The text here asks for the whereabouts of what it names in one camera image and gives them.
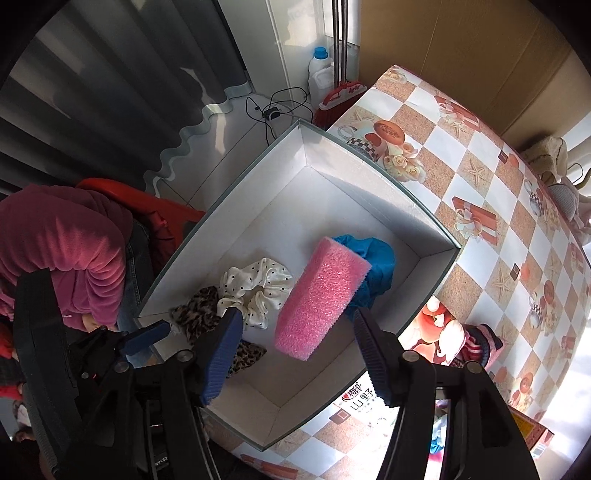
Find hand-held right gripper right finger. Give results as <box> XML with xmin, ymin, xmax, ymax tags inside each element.
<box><xmin>353</xmin><ymin>307</ymin><xmax>539</xmax><ymax>480</ymax></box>

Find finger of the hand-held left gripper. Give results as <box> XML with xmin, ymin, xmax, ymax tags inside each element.
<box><xmin>122</xmin><ymin>320</ymin><xmax>172</xmax><ymax>357</ymax></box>

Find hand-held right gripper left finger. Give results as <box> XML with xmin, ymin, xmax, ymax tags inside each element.
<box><xmin>60</xmin><ymin>307</ymin><xmax>244</xmax><ymax>480</ymax></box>

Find leopard print scrunchie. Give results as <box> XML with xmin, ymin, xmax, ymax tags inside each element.
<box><xmin>168</xmin><ymin>286</ymin><xmax>267</xmax><ymax>377</ymax></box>

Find white polka dot scrunchie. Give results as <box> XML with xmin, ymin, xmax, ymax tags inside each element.
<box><xmin>217</xmin><ymin>258</ymin><xmax>295</xmax><ymax>330</ymax></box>

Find pink foam sponge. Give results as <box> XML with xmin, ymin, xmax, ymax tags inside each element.
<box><xmin>273</xmin><ymin>236</ymin><xmax>373</xmax><ymax>361</ymax></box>

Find blue shoe cover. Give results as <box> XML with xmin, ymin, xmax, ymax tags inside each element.
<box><xmin>332</xmin><ymin>234</ymin><xmax>397</xmax><ymax>324</ymax></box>

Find grey cardboard storage box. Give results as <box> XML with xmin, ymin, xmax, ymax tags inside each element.
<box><xmin>136</xmin><ymin>117</ymin><xmax>462</xmax><ymax>452</ymax></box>

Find person's blue jeans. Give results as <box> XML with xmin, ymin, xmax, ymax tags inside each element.
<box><xmin>117</xmin><ymin>222</ymin><xmax>153</xmax><ymax>370</ymax></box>

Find floral tissue pack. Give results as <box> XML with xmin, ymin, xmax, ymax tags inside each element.
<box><xmin>330</xmin><ymin>295</ymin><xmax>467</xmax><ymax>425</ymax></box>

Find maroon cloth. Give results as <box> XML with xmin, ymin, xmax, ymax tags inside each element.
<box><xmin>143</xmin><ymin>210</ymin><xmax>185</xmax><ymax>259</ymax></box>

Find pink striped scrunchie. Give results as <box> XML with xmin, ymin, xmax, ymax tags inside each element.
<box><xmin>462</xmin><ymin>323</ymin><xmax>505</xmax><ymax>370</ymax></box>

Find person's pink sweater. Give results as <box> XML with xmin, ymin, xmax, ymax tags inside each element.
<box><xmin>0</xmin><ymin>184</ymin><xmax>134</xmax><ymax>330</ymax></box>

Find red plastic stool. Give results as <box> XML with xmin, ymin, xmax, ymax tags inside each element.
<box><xmin>76</xmin><ymin>178</ymin><xmax>206</xmax><ymax>278</ymax></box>

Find pink printed carton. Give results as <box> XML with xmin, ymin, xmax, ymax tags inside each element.
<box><xmin>508</xmin><ymin>406</ymin><xmax>555</xmax><ymax>462</ymax></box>

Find checkered printed tablecloth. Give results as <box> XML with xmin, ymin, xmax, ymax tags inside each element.
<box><xmin>231</xmin><ymin>65</ymin><xmax>591</xmax><ymax>480</ymax></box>

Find grey curtain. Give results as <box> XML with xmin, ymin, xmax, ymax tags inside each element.
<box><xmin>0</xmin><ymin>0</ymin><xmax>254</xmax><ymax>195</ymax></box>

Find beige cloth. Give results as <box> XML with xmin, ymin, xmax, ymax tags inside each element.
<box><xmin>522</xmin><ymin>136</ymin><xmax>583</xmax><ymax>232</ymax></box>

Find red broom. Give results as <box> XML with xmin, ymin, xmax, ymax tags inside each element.
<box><xmin>314</xmin><ymin>0</ymin><xmax>366</xmax><ymax>132</ymax></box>

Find white bottle blue cap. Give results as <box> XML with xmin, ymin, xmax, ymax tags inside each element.
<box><xmin>308</xmin><ymin>46</ymin><xmax>335</xmax><ymax>104</ymax></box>

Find brown cardboard sheet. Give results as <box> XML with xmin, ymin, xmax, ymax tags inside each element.
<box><xmin>358</xmin><ymin>0</ymin><xmax>573</xmax><ymax>134</ymax></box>

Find black charger cable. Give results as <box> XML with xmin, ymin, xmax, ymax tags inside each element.
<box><xmin>245</xmin><ymin>87</ymin><xmax>317</xmax><ymax>144</ymax></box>

